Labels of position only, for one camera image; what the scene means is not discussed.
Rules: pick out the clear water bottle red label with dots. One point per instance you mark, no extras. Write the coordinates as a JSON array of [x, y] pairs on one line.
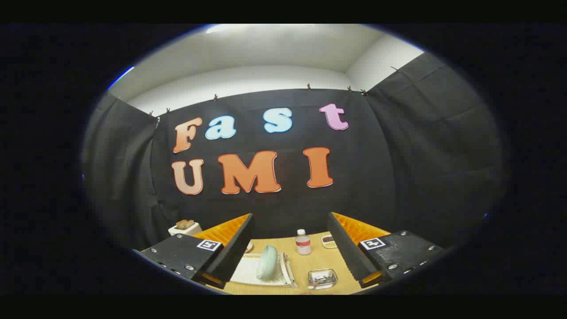
[[303, 243]]

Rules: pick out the white toaster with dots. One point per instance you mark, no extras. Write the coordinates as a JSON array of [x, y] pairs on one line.
[[182, 230]]

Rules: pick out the white divided spice dish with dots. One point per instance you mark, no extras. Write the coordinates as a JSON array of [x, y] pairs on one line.
[[328, 240]]

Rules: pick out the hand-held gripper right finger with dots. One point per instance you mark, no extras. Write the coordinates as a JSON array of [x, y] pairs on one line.
[[350, 250]]

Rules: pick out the beige plate with meat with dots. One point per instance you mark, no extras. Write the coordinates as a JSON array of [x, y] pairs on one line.
[[249, 247]]

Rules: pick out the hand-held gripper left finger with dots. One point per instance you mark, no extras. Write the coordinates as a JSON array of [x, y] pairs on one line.
[[230, 252]]

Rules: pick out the pale green plate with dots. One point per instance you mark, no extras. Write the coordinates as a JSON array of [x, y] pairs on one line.
[[267, 262]]

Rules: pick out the black backdrop cloth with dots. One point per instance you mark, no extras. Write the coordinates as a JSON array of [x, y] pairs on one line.
[[376, 155]]

